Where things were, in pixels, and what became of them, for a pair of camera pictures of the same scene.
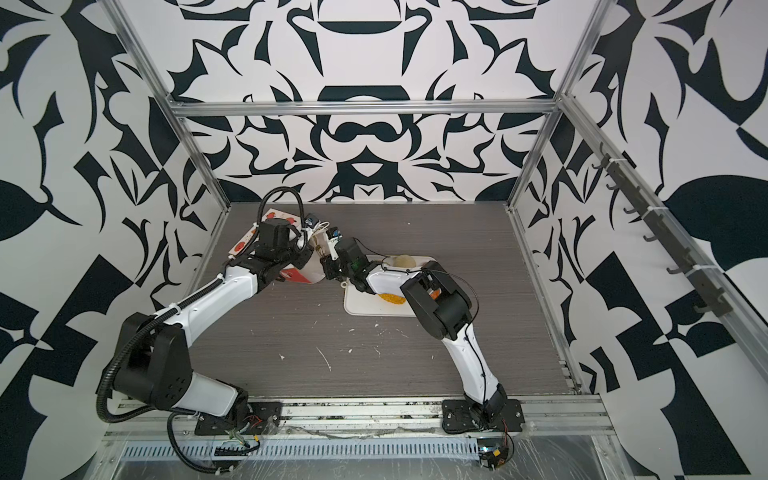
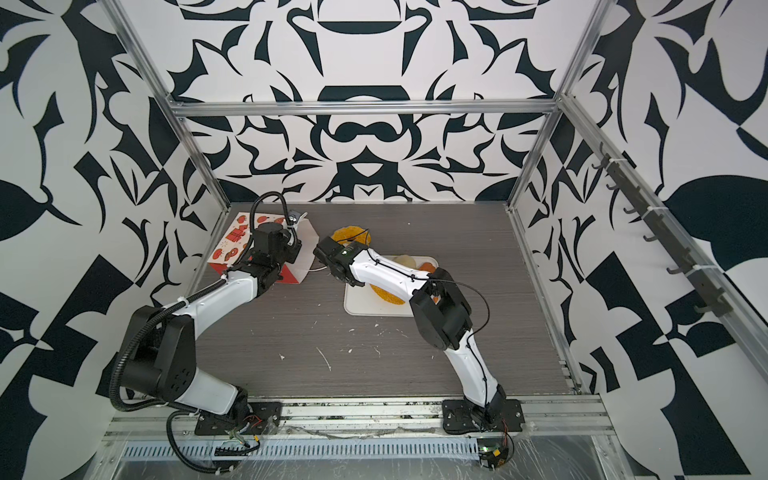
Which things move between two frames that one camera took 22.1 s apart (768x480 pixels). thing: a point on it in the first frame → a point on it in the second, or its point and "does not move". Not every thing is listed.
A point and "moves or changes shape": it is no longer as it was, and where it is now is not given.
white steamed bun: x=404 y=261 does not move
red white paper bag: x=312 y=268 moves or changes shape
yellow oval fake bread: x=392 y=298 does not move
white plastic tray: x=358 y=303 does not move
